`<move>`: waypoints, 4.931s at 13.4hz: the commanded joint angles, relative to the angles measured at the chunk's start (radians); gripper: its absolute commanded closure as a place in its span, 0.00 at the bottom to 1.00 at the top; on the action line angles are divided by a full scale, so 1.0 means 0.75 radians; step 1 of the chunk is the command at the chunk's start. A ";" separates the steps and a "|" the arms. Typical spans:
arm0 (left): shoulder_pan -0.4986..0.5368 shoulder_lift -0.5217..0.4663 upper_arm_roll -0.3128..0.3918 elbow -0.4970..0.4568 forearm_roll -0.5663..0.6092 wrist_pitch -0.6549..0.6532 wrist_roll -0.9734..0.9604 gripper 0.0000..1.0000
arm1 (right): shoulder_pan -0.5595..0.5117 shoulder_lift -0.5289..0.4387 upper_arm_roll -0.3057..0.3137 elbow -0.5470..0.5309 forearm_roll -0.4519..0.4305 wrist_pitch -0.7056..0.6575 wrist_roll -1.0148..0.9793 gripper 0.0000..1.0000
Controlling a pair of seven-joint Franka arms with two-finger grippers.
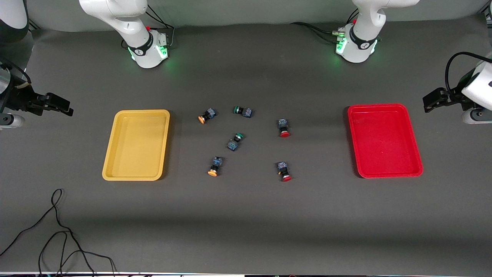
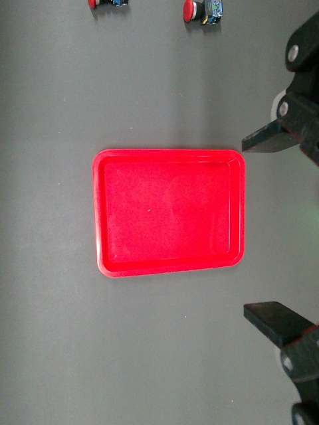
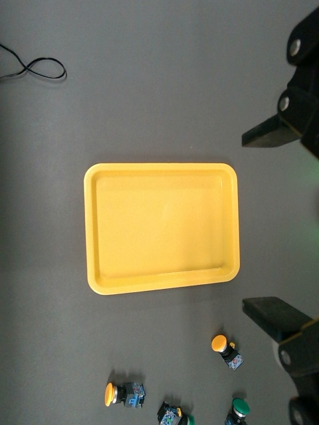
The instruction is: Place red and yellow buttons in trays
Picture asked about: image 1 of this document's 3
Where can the red push button switch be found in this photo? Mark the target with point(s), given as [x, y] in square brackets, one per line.
[283, 127]
[284, 171]

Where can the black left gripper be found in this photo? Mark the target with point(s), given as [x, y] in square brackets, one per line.
[452, 95]

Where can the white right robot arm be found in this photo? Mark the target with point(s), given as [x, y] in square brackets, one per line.
[127, 23]

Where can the green push button switch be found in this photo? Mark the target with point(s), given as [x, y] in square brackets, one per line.
[243, 111]
[235, 142]

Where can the yellow plastic tray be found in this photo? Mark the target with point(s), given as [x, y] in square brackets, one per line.
[136, 145]

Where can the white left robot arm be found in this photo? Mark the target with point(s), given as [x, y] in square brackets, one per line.
[365, 23]

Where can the yellow push button switch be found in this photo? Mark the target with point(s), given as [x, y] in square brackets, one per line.
[215, 166]
[207, 115]

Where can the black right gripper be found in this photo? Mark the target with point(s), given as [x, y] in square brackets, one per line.
[20, 99]

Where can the dark grey table mat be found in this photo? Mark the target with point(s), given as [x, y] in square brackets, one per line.
[246, 223]

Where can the red plastic tray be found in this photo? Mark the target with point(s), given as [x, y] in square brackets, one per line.
[384, 140]

